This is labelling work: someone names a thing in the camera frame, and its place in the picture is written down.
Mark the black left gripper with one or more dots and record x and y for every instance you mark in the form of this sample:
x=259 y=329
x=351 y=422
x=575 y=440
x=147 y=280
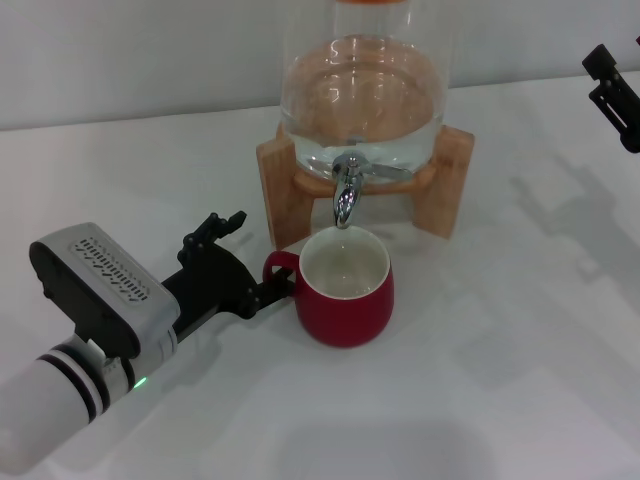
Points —
x=215 y=285

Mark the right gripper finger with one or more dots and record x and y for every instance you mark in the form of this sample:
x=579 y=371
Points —
x=602 y=60

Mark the red cup white inside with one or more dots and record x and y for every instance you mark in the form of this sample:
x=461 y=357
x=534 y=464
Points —
x=345 y=320

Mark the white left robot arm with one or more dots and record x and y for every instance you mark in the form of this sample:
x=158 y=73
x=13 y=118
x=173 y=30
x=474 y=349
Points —
x=30 y=400

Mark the chrome faucet tap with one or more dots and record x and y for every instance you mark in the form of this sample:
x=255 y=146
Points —
x=345 y=200

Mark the wooden dispenser stand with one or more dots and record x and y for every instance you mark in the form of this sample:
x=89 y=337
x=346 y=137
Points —
x=280 y=180

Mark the clear glass water dispenser jar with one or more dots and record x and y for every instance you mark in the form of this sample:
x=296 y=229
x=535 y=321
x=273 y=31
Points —
x=360 y=100

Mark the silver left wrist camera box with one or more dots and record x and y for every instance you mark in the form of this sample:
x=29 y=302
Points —
x=105 y=265

